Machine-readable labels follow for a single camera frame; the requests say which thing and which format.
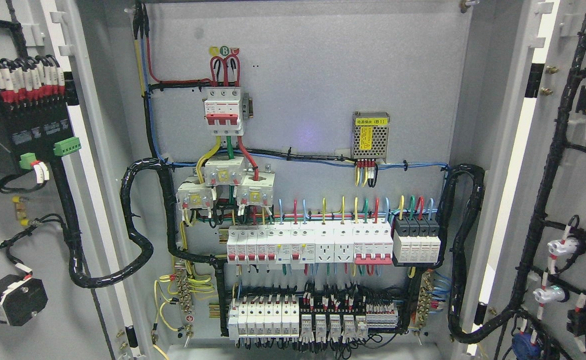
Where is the black right cable harness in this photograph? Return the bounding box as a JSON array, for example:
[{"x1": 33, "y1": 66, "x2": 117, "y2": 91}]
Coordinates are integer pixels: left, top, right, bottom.
[{"x1": 443, "y1": 164, "x2": 489, "y2": 344}]

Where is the metal mesh power supply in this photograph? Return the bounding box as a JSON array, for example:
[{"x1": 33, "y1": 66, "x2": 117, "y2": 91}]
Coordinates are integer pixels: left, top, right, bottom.
[{"x1": 351, "y1": 111, "x2": 391, "y2": 161}]

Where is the lower relay terminal row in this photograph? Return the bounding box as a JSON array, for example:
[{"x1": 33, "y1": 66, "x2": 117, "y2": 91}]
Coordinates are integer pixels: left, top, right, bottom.
[{"x1": 227, "y1": 282, "x2": 399, "y2": 352}]

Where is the grey cabinet door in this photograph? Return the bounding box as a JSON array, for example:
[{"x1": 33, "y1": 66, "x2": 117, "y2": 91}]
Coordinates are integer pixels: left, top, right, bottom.
[
  {"x1": 0, "y1": 0, "x2": 130, "y2": 360},
  {"x1": 444, "y1": 0, "x2": 586, "y2": 360}
]

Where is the red main circuit breaker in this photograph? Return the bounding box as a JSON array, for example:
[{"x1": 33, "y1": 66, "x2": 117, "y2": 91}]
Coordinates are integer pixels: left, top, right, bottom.
[{"x1": 203, "y1": 86, "x2": 254, "y2": 137}]

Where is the white socket breaker row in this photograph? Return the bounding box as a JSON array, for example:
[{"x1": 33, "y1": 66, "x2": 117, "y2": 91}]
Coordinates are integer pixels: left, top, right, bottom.
[{"x1": 226, "y1": 220, "x2": 393, "y2": 269}]

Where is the black white surge protector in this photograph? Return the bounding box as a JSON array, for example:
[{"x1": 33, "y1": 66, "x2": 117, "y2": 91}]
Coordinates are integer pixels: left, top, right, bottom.
[{"x1": 393, "y1": 216, "x2": 442, "y2": 269}]

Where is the black meter housing rear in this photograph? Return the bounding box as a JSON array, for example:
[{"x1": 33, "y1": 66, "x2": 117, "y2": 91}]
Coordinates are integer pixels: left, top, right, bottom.
[{"x1": 0, "y1": 79, "x2": 82, "y2": 174}]

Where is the black cable harness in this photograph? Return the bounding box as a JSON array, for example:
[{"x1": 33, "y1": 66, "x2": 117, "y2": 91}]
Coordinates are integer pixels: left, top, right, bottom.
[
  {"x1": 443, "y1": 164, "x2": 489, "y2": 344},
  {"x1": 48, "y1": 157, "x2": 229, "y2": 337}
]

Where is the black left cable harness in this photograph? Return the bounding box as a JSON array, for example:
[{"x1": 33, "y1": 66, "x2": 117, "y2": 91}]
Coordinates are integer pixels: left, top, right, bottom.
[{"x1": 48, "y1": 157, "x2": 229, "y2": 337}]

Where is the white current transformer cluster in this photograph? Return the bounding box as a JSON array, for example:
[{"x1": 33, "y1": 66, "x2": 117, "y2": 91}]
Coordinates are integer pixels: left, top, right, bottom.
[{"x1": 176, "y1": 155, "x2": 275, "y2": 211}]

